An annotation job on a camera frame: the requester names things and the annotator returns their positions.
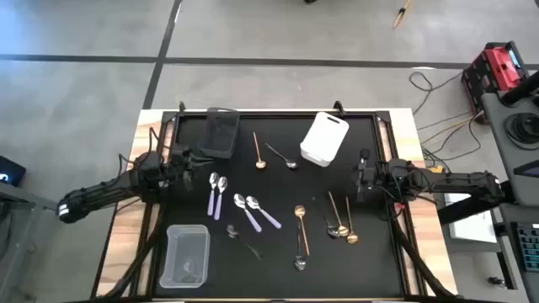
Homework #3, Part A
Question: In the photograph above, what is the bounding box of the black cable conduit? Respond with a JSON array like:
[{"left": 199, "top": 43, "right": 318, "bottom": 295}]
[
  {"left": 389, "top": 201, "right": 458, "bottom": 299},
  {"left": 100, "top": 197, "right": 165, "bottom": 299}
]

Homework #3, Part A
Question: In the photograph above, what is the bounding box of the thin black cable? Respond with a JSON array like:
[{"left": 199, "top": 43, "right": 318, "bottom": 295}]
[{"left": 408, "top": 70, "right": 483, "bottom": 163}]

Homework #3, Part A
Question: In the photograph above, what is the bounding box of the black diagonal bar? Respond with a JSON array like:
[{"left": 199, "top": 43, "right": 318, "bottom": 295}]
[{"left": 436, "top": 195, "right": 509, "bottom": 226}]

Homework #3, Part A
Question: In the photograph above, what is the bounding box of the black cable coil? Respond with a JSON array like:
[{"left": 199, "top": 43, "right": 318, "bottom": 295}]
[{"left": 503, "top": 111, "right": 539, "bottom": 152}]

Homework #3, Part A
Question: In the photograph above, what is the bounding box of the grey metal desk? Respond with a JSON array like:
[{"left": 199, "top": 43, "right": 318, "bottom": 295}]
[{"left": 0, "top": 181, "right": 71, "bottom": 303}]

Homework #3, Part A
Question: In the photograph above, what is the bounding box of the white sheet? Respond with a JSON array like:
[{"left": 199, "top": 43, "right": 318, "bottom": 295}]
[{"left": 444, "top": 188, "right": 499, "bottom": 244}]

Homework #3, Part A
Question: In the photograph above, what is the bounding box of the black table frame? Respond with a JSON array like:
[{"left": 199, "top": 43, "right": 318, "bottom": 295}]
[{"left": 90, "top": 99, "right": 459, "bottom": 303}]

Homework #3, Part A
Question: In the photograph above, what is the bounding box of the dark keyboard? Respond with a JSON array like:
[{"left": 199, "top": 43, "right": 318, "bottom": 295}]
[{"left": 515, "top": 221, "right": 539, "bottom": 273}]

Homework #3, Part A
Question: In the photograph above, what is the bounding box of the white plastic bin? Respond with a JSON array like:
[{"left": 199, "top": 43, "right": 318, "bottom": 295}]
[{"left": 299, "top": 111, "right": 350, "bottom": 168}]

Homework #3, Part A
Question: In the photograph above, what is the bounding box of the clear plastic container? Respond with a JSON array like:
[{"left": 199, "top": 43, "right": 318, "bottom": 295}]
[{"left": 158, "top": 224, "right": 211, "bottom": 290}]

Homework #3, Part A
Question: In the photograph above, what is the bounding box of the red black tool box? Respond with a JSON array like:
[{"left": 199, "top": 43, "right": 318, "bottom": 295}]
[{"left": 461, "top": 40, "right": 531, "bottom": 126}]

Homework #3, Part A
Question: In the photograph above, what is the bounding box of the black table mat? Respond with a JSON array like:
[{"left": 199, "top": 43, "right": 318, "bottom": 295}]
[{"left": 162, "top": 114, "right": 404, "bottom": 298}]

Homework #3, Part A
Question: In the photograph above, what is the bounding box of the grey cart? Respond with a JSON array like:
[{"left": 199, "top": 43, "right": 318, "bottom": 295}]
[{"left": 481, "top": 69, "right": 539, "bottom": 208}]

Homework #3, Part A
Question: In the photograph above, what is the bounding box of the yellow cable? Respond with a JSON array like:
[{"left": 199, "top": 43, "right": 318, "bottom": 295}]
[{"left": 420, "top": 113, "right": 485, "bottom": 146}]

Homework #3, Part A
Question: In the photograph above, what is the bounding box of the black device blue light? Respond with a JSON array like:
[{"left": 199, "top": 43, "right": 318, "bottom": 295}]
[{"left": 0, "top": 154, "right": 28, "bottom": 188}]

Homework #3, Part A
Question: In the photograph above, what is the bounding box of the black tube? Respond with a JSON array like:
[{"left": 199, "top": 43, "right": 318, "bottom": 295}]
[{"left": 499, "top": 70, "right": 539, "bottom": 107}]

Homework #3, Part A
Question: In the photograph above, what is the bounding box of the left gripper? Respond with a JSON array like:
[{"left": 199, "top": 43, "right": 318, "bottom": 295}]
[{"left": 168, "top": 145, "right": 215, "bottom": 191}]

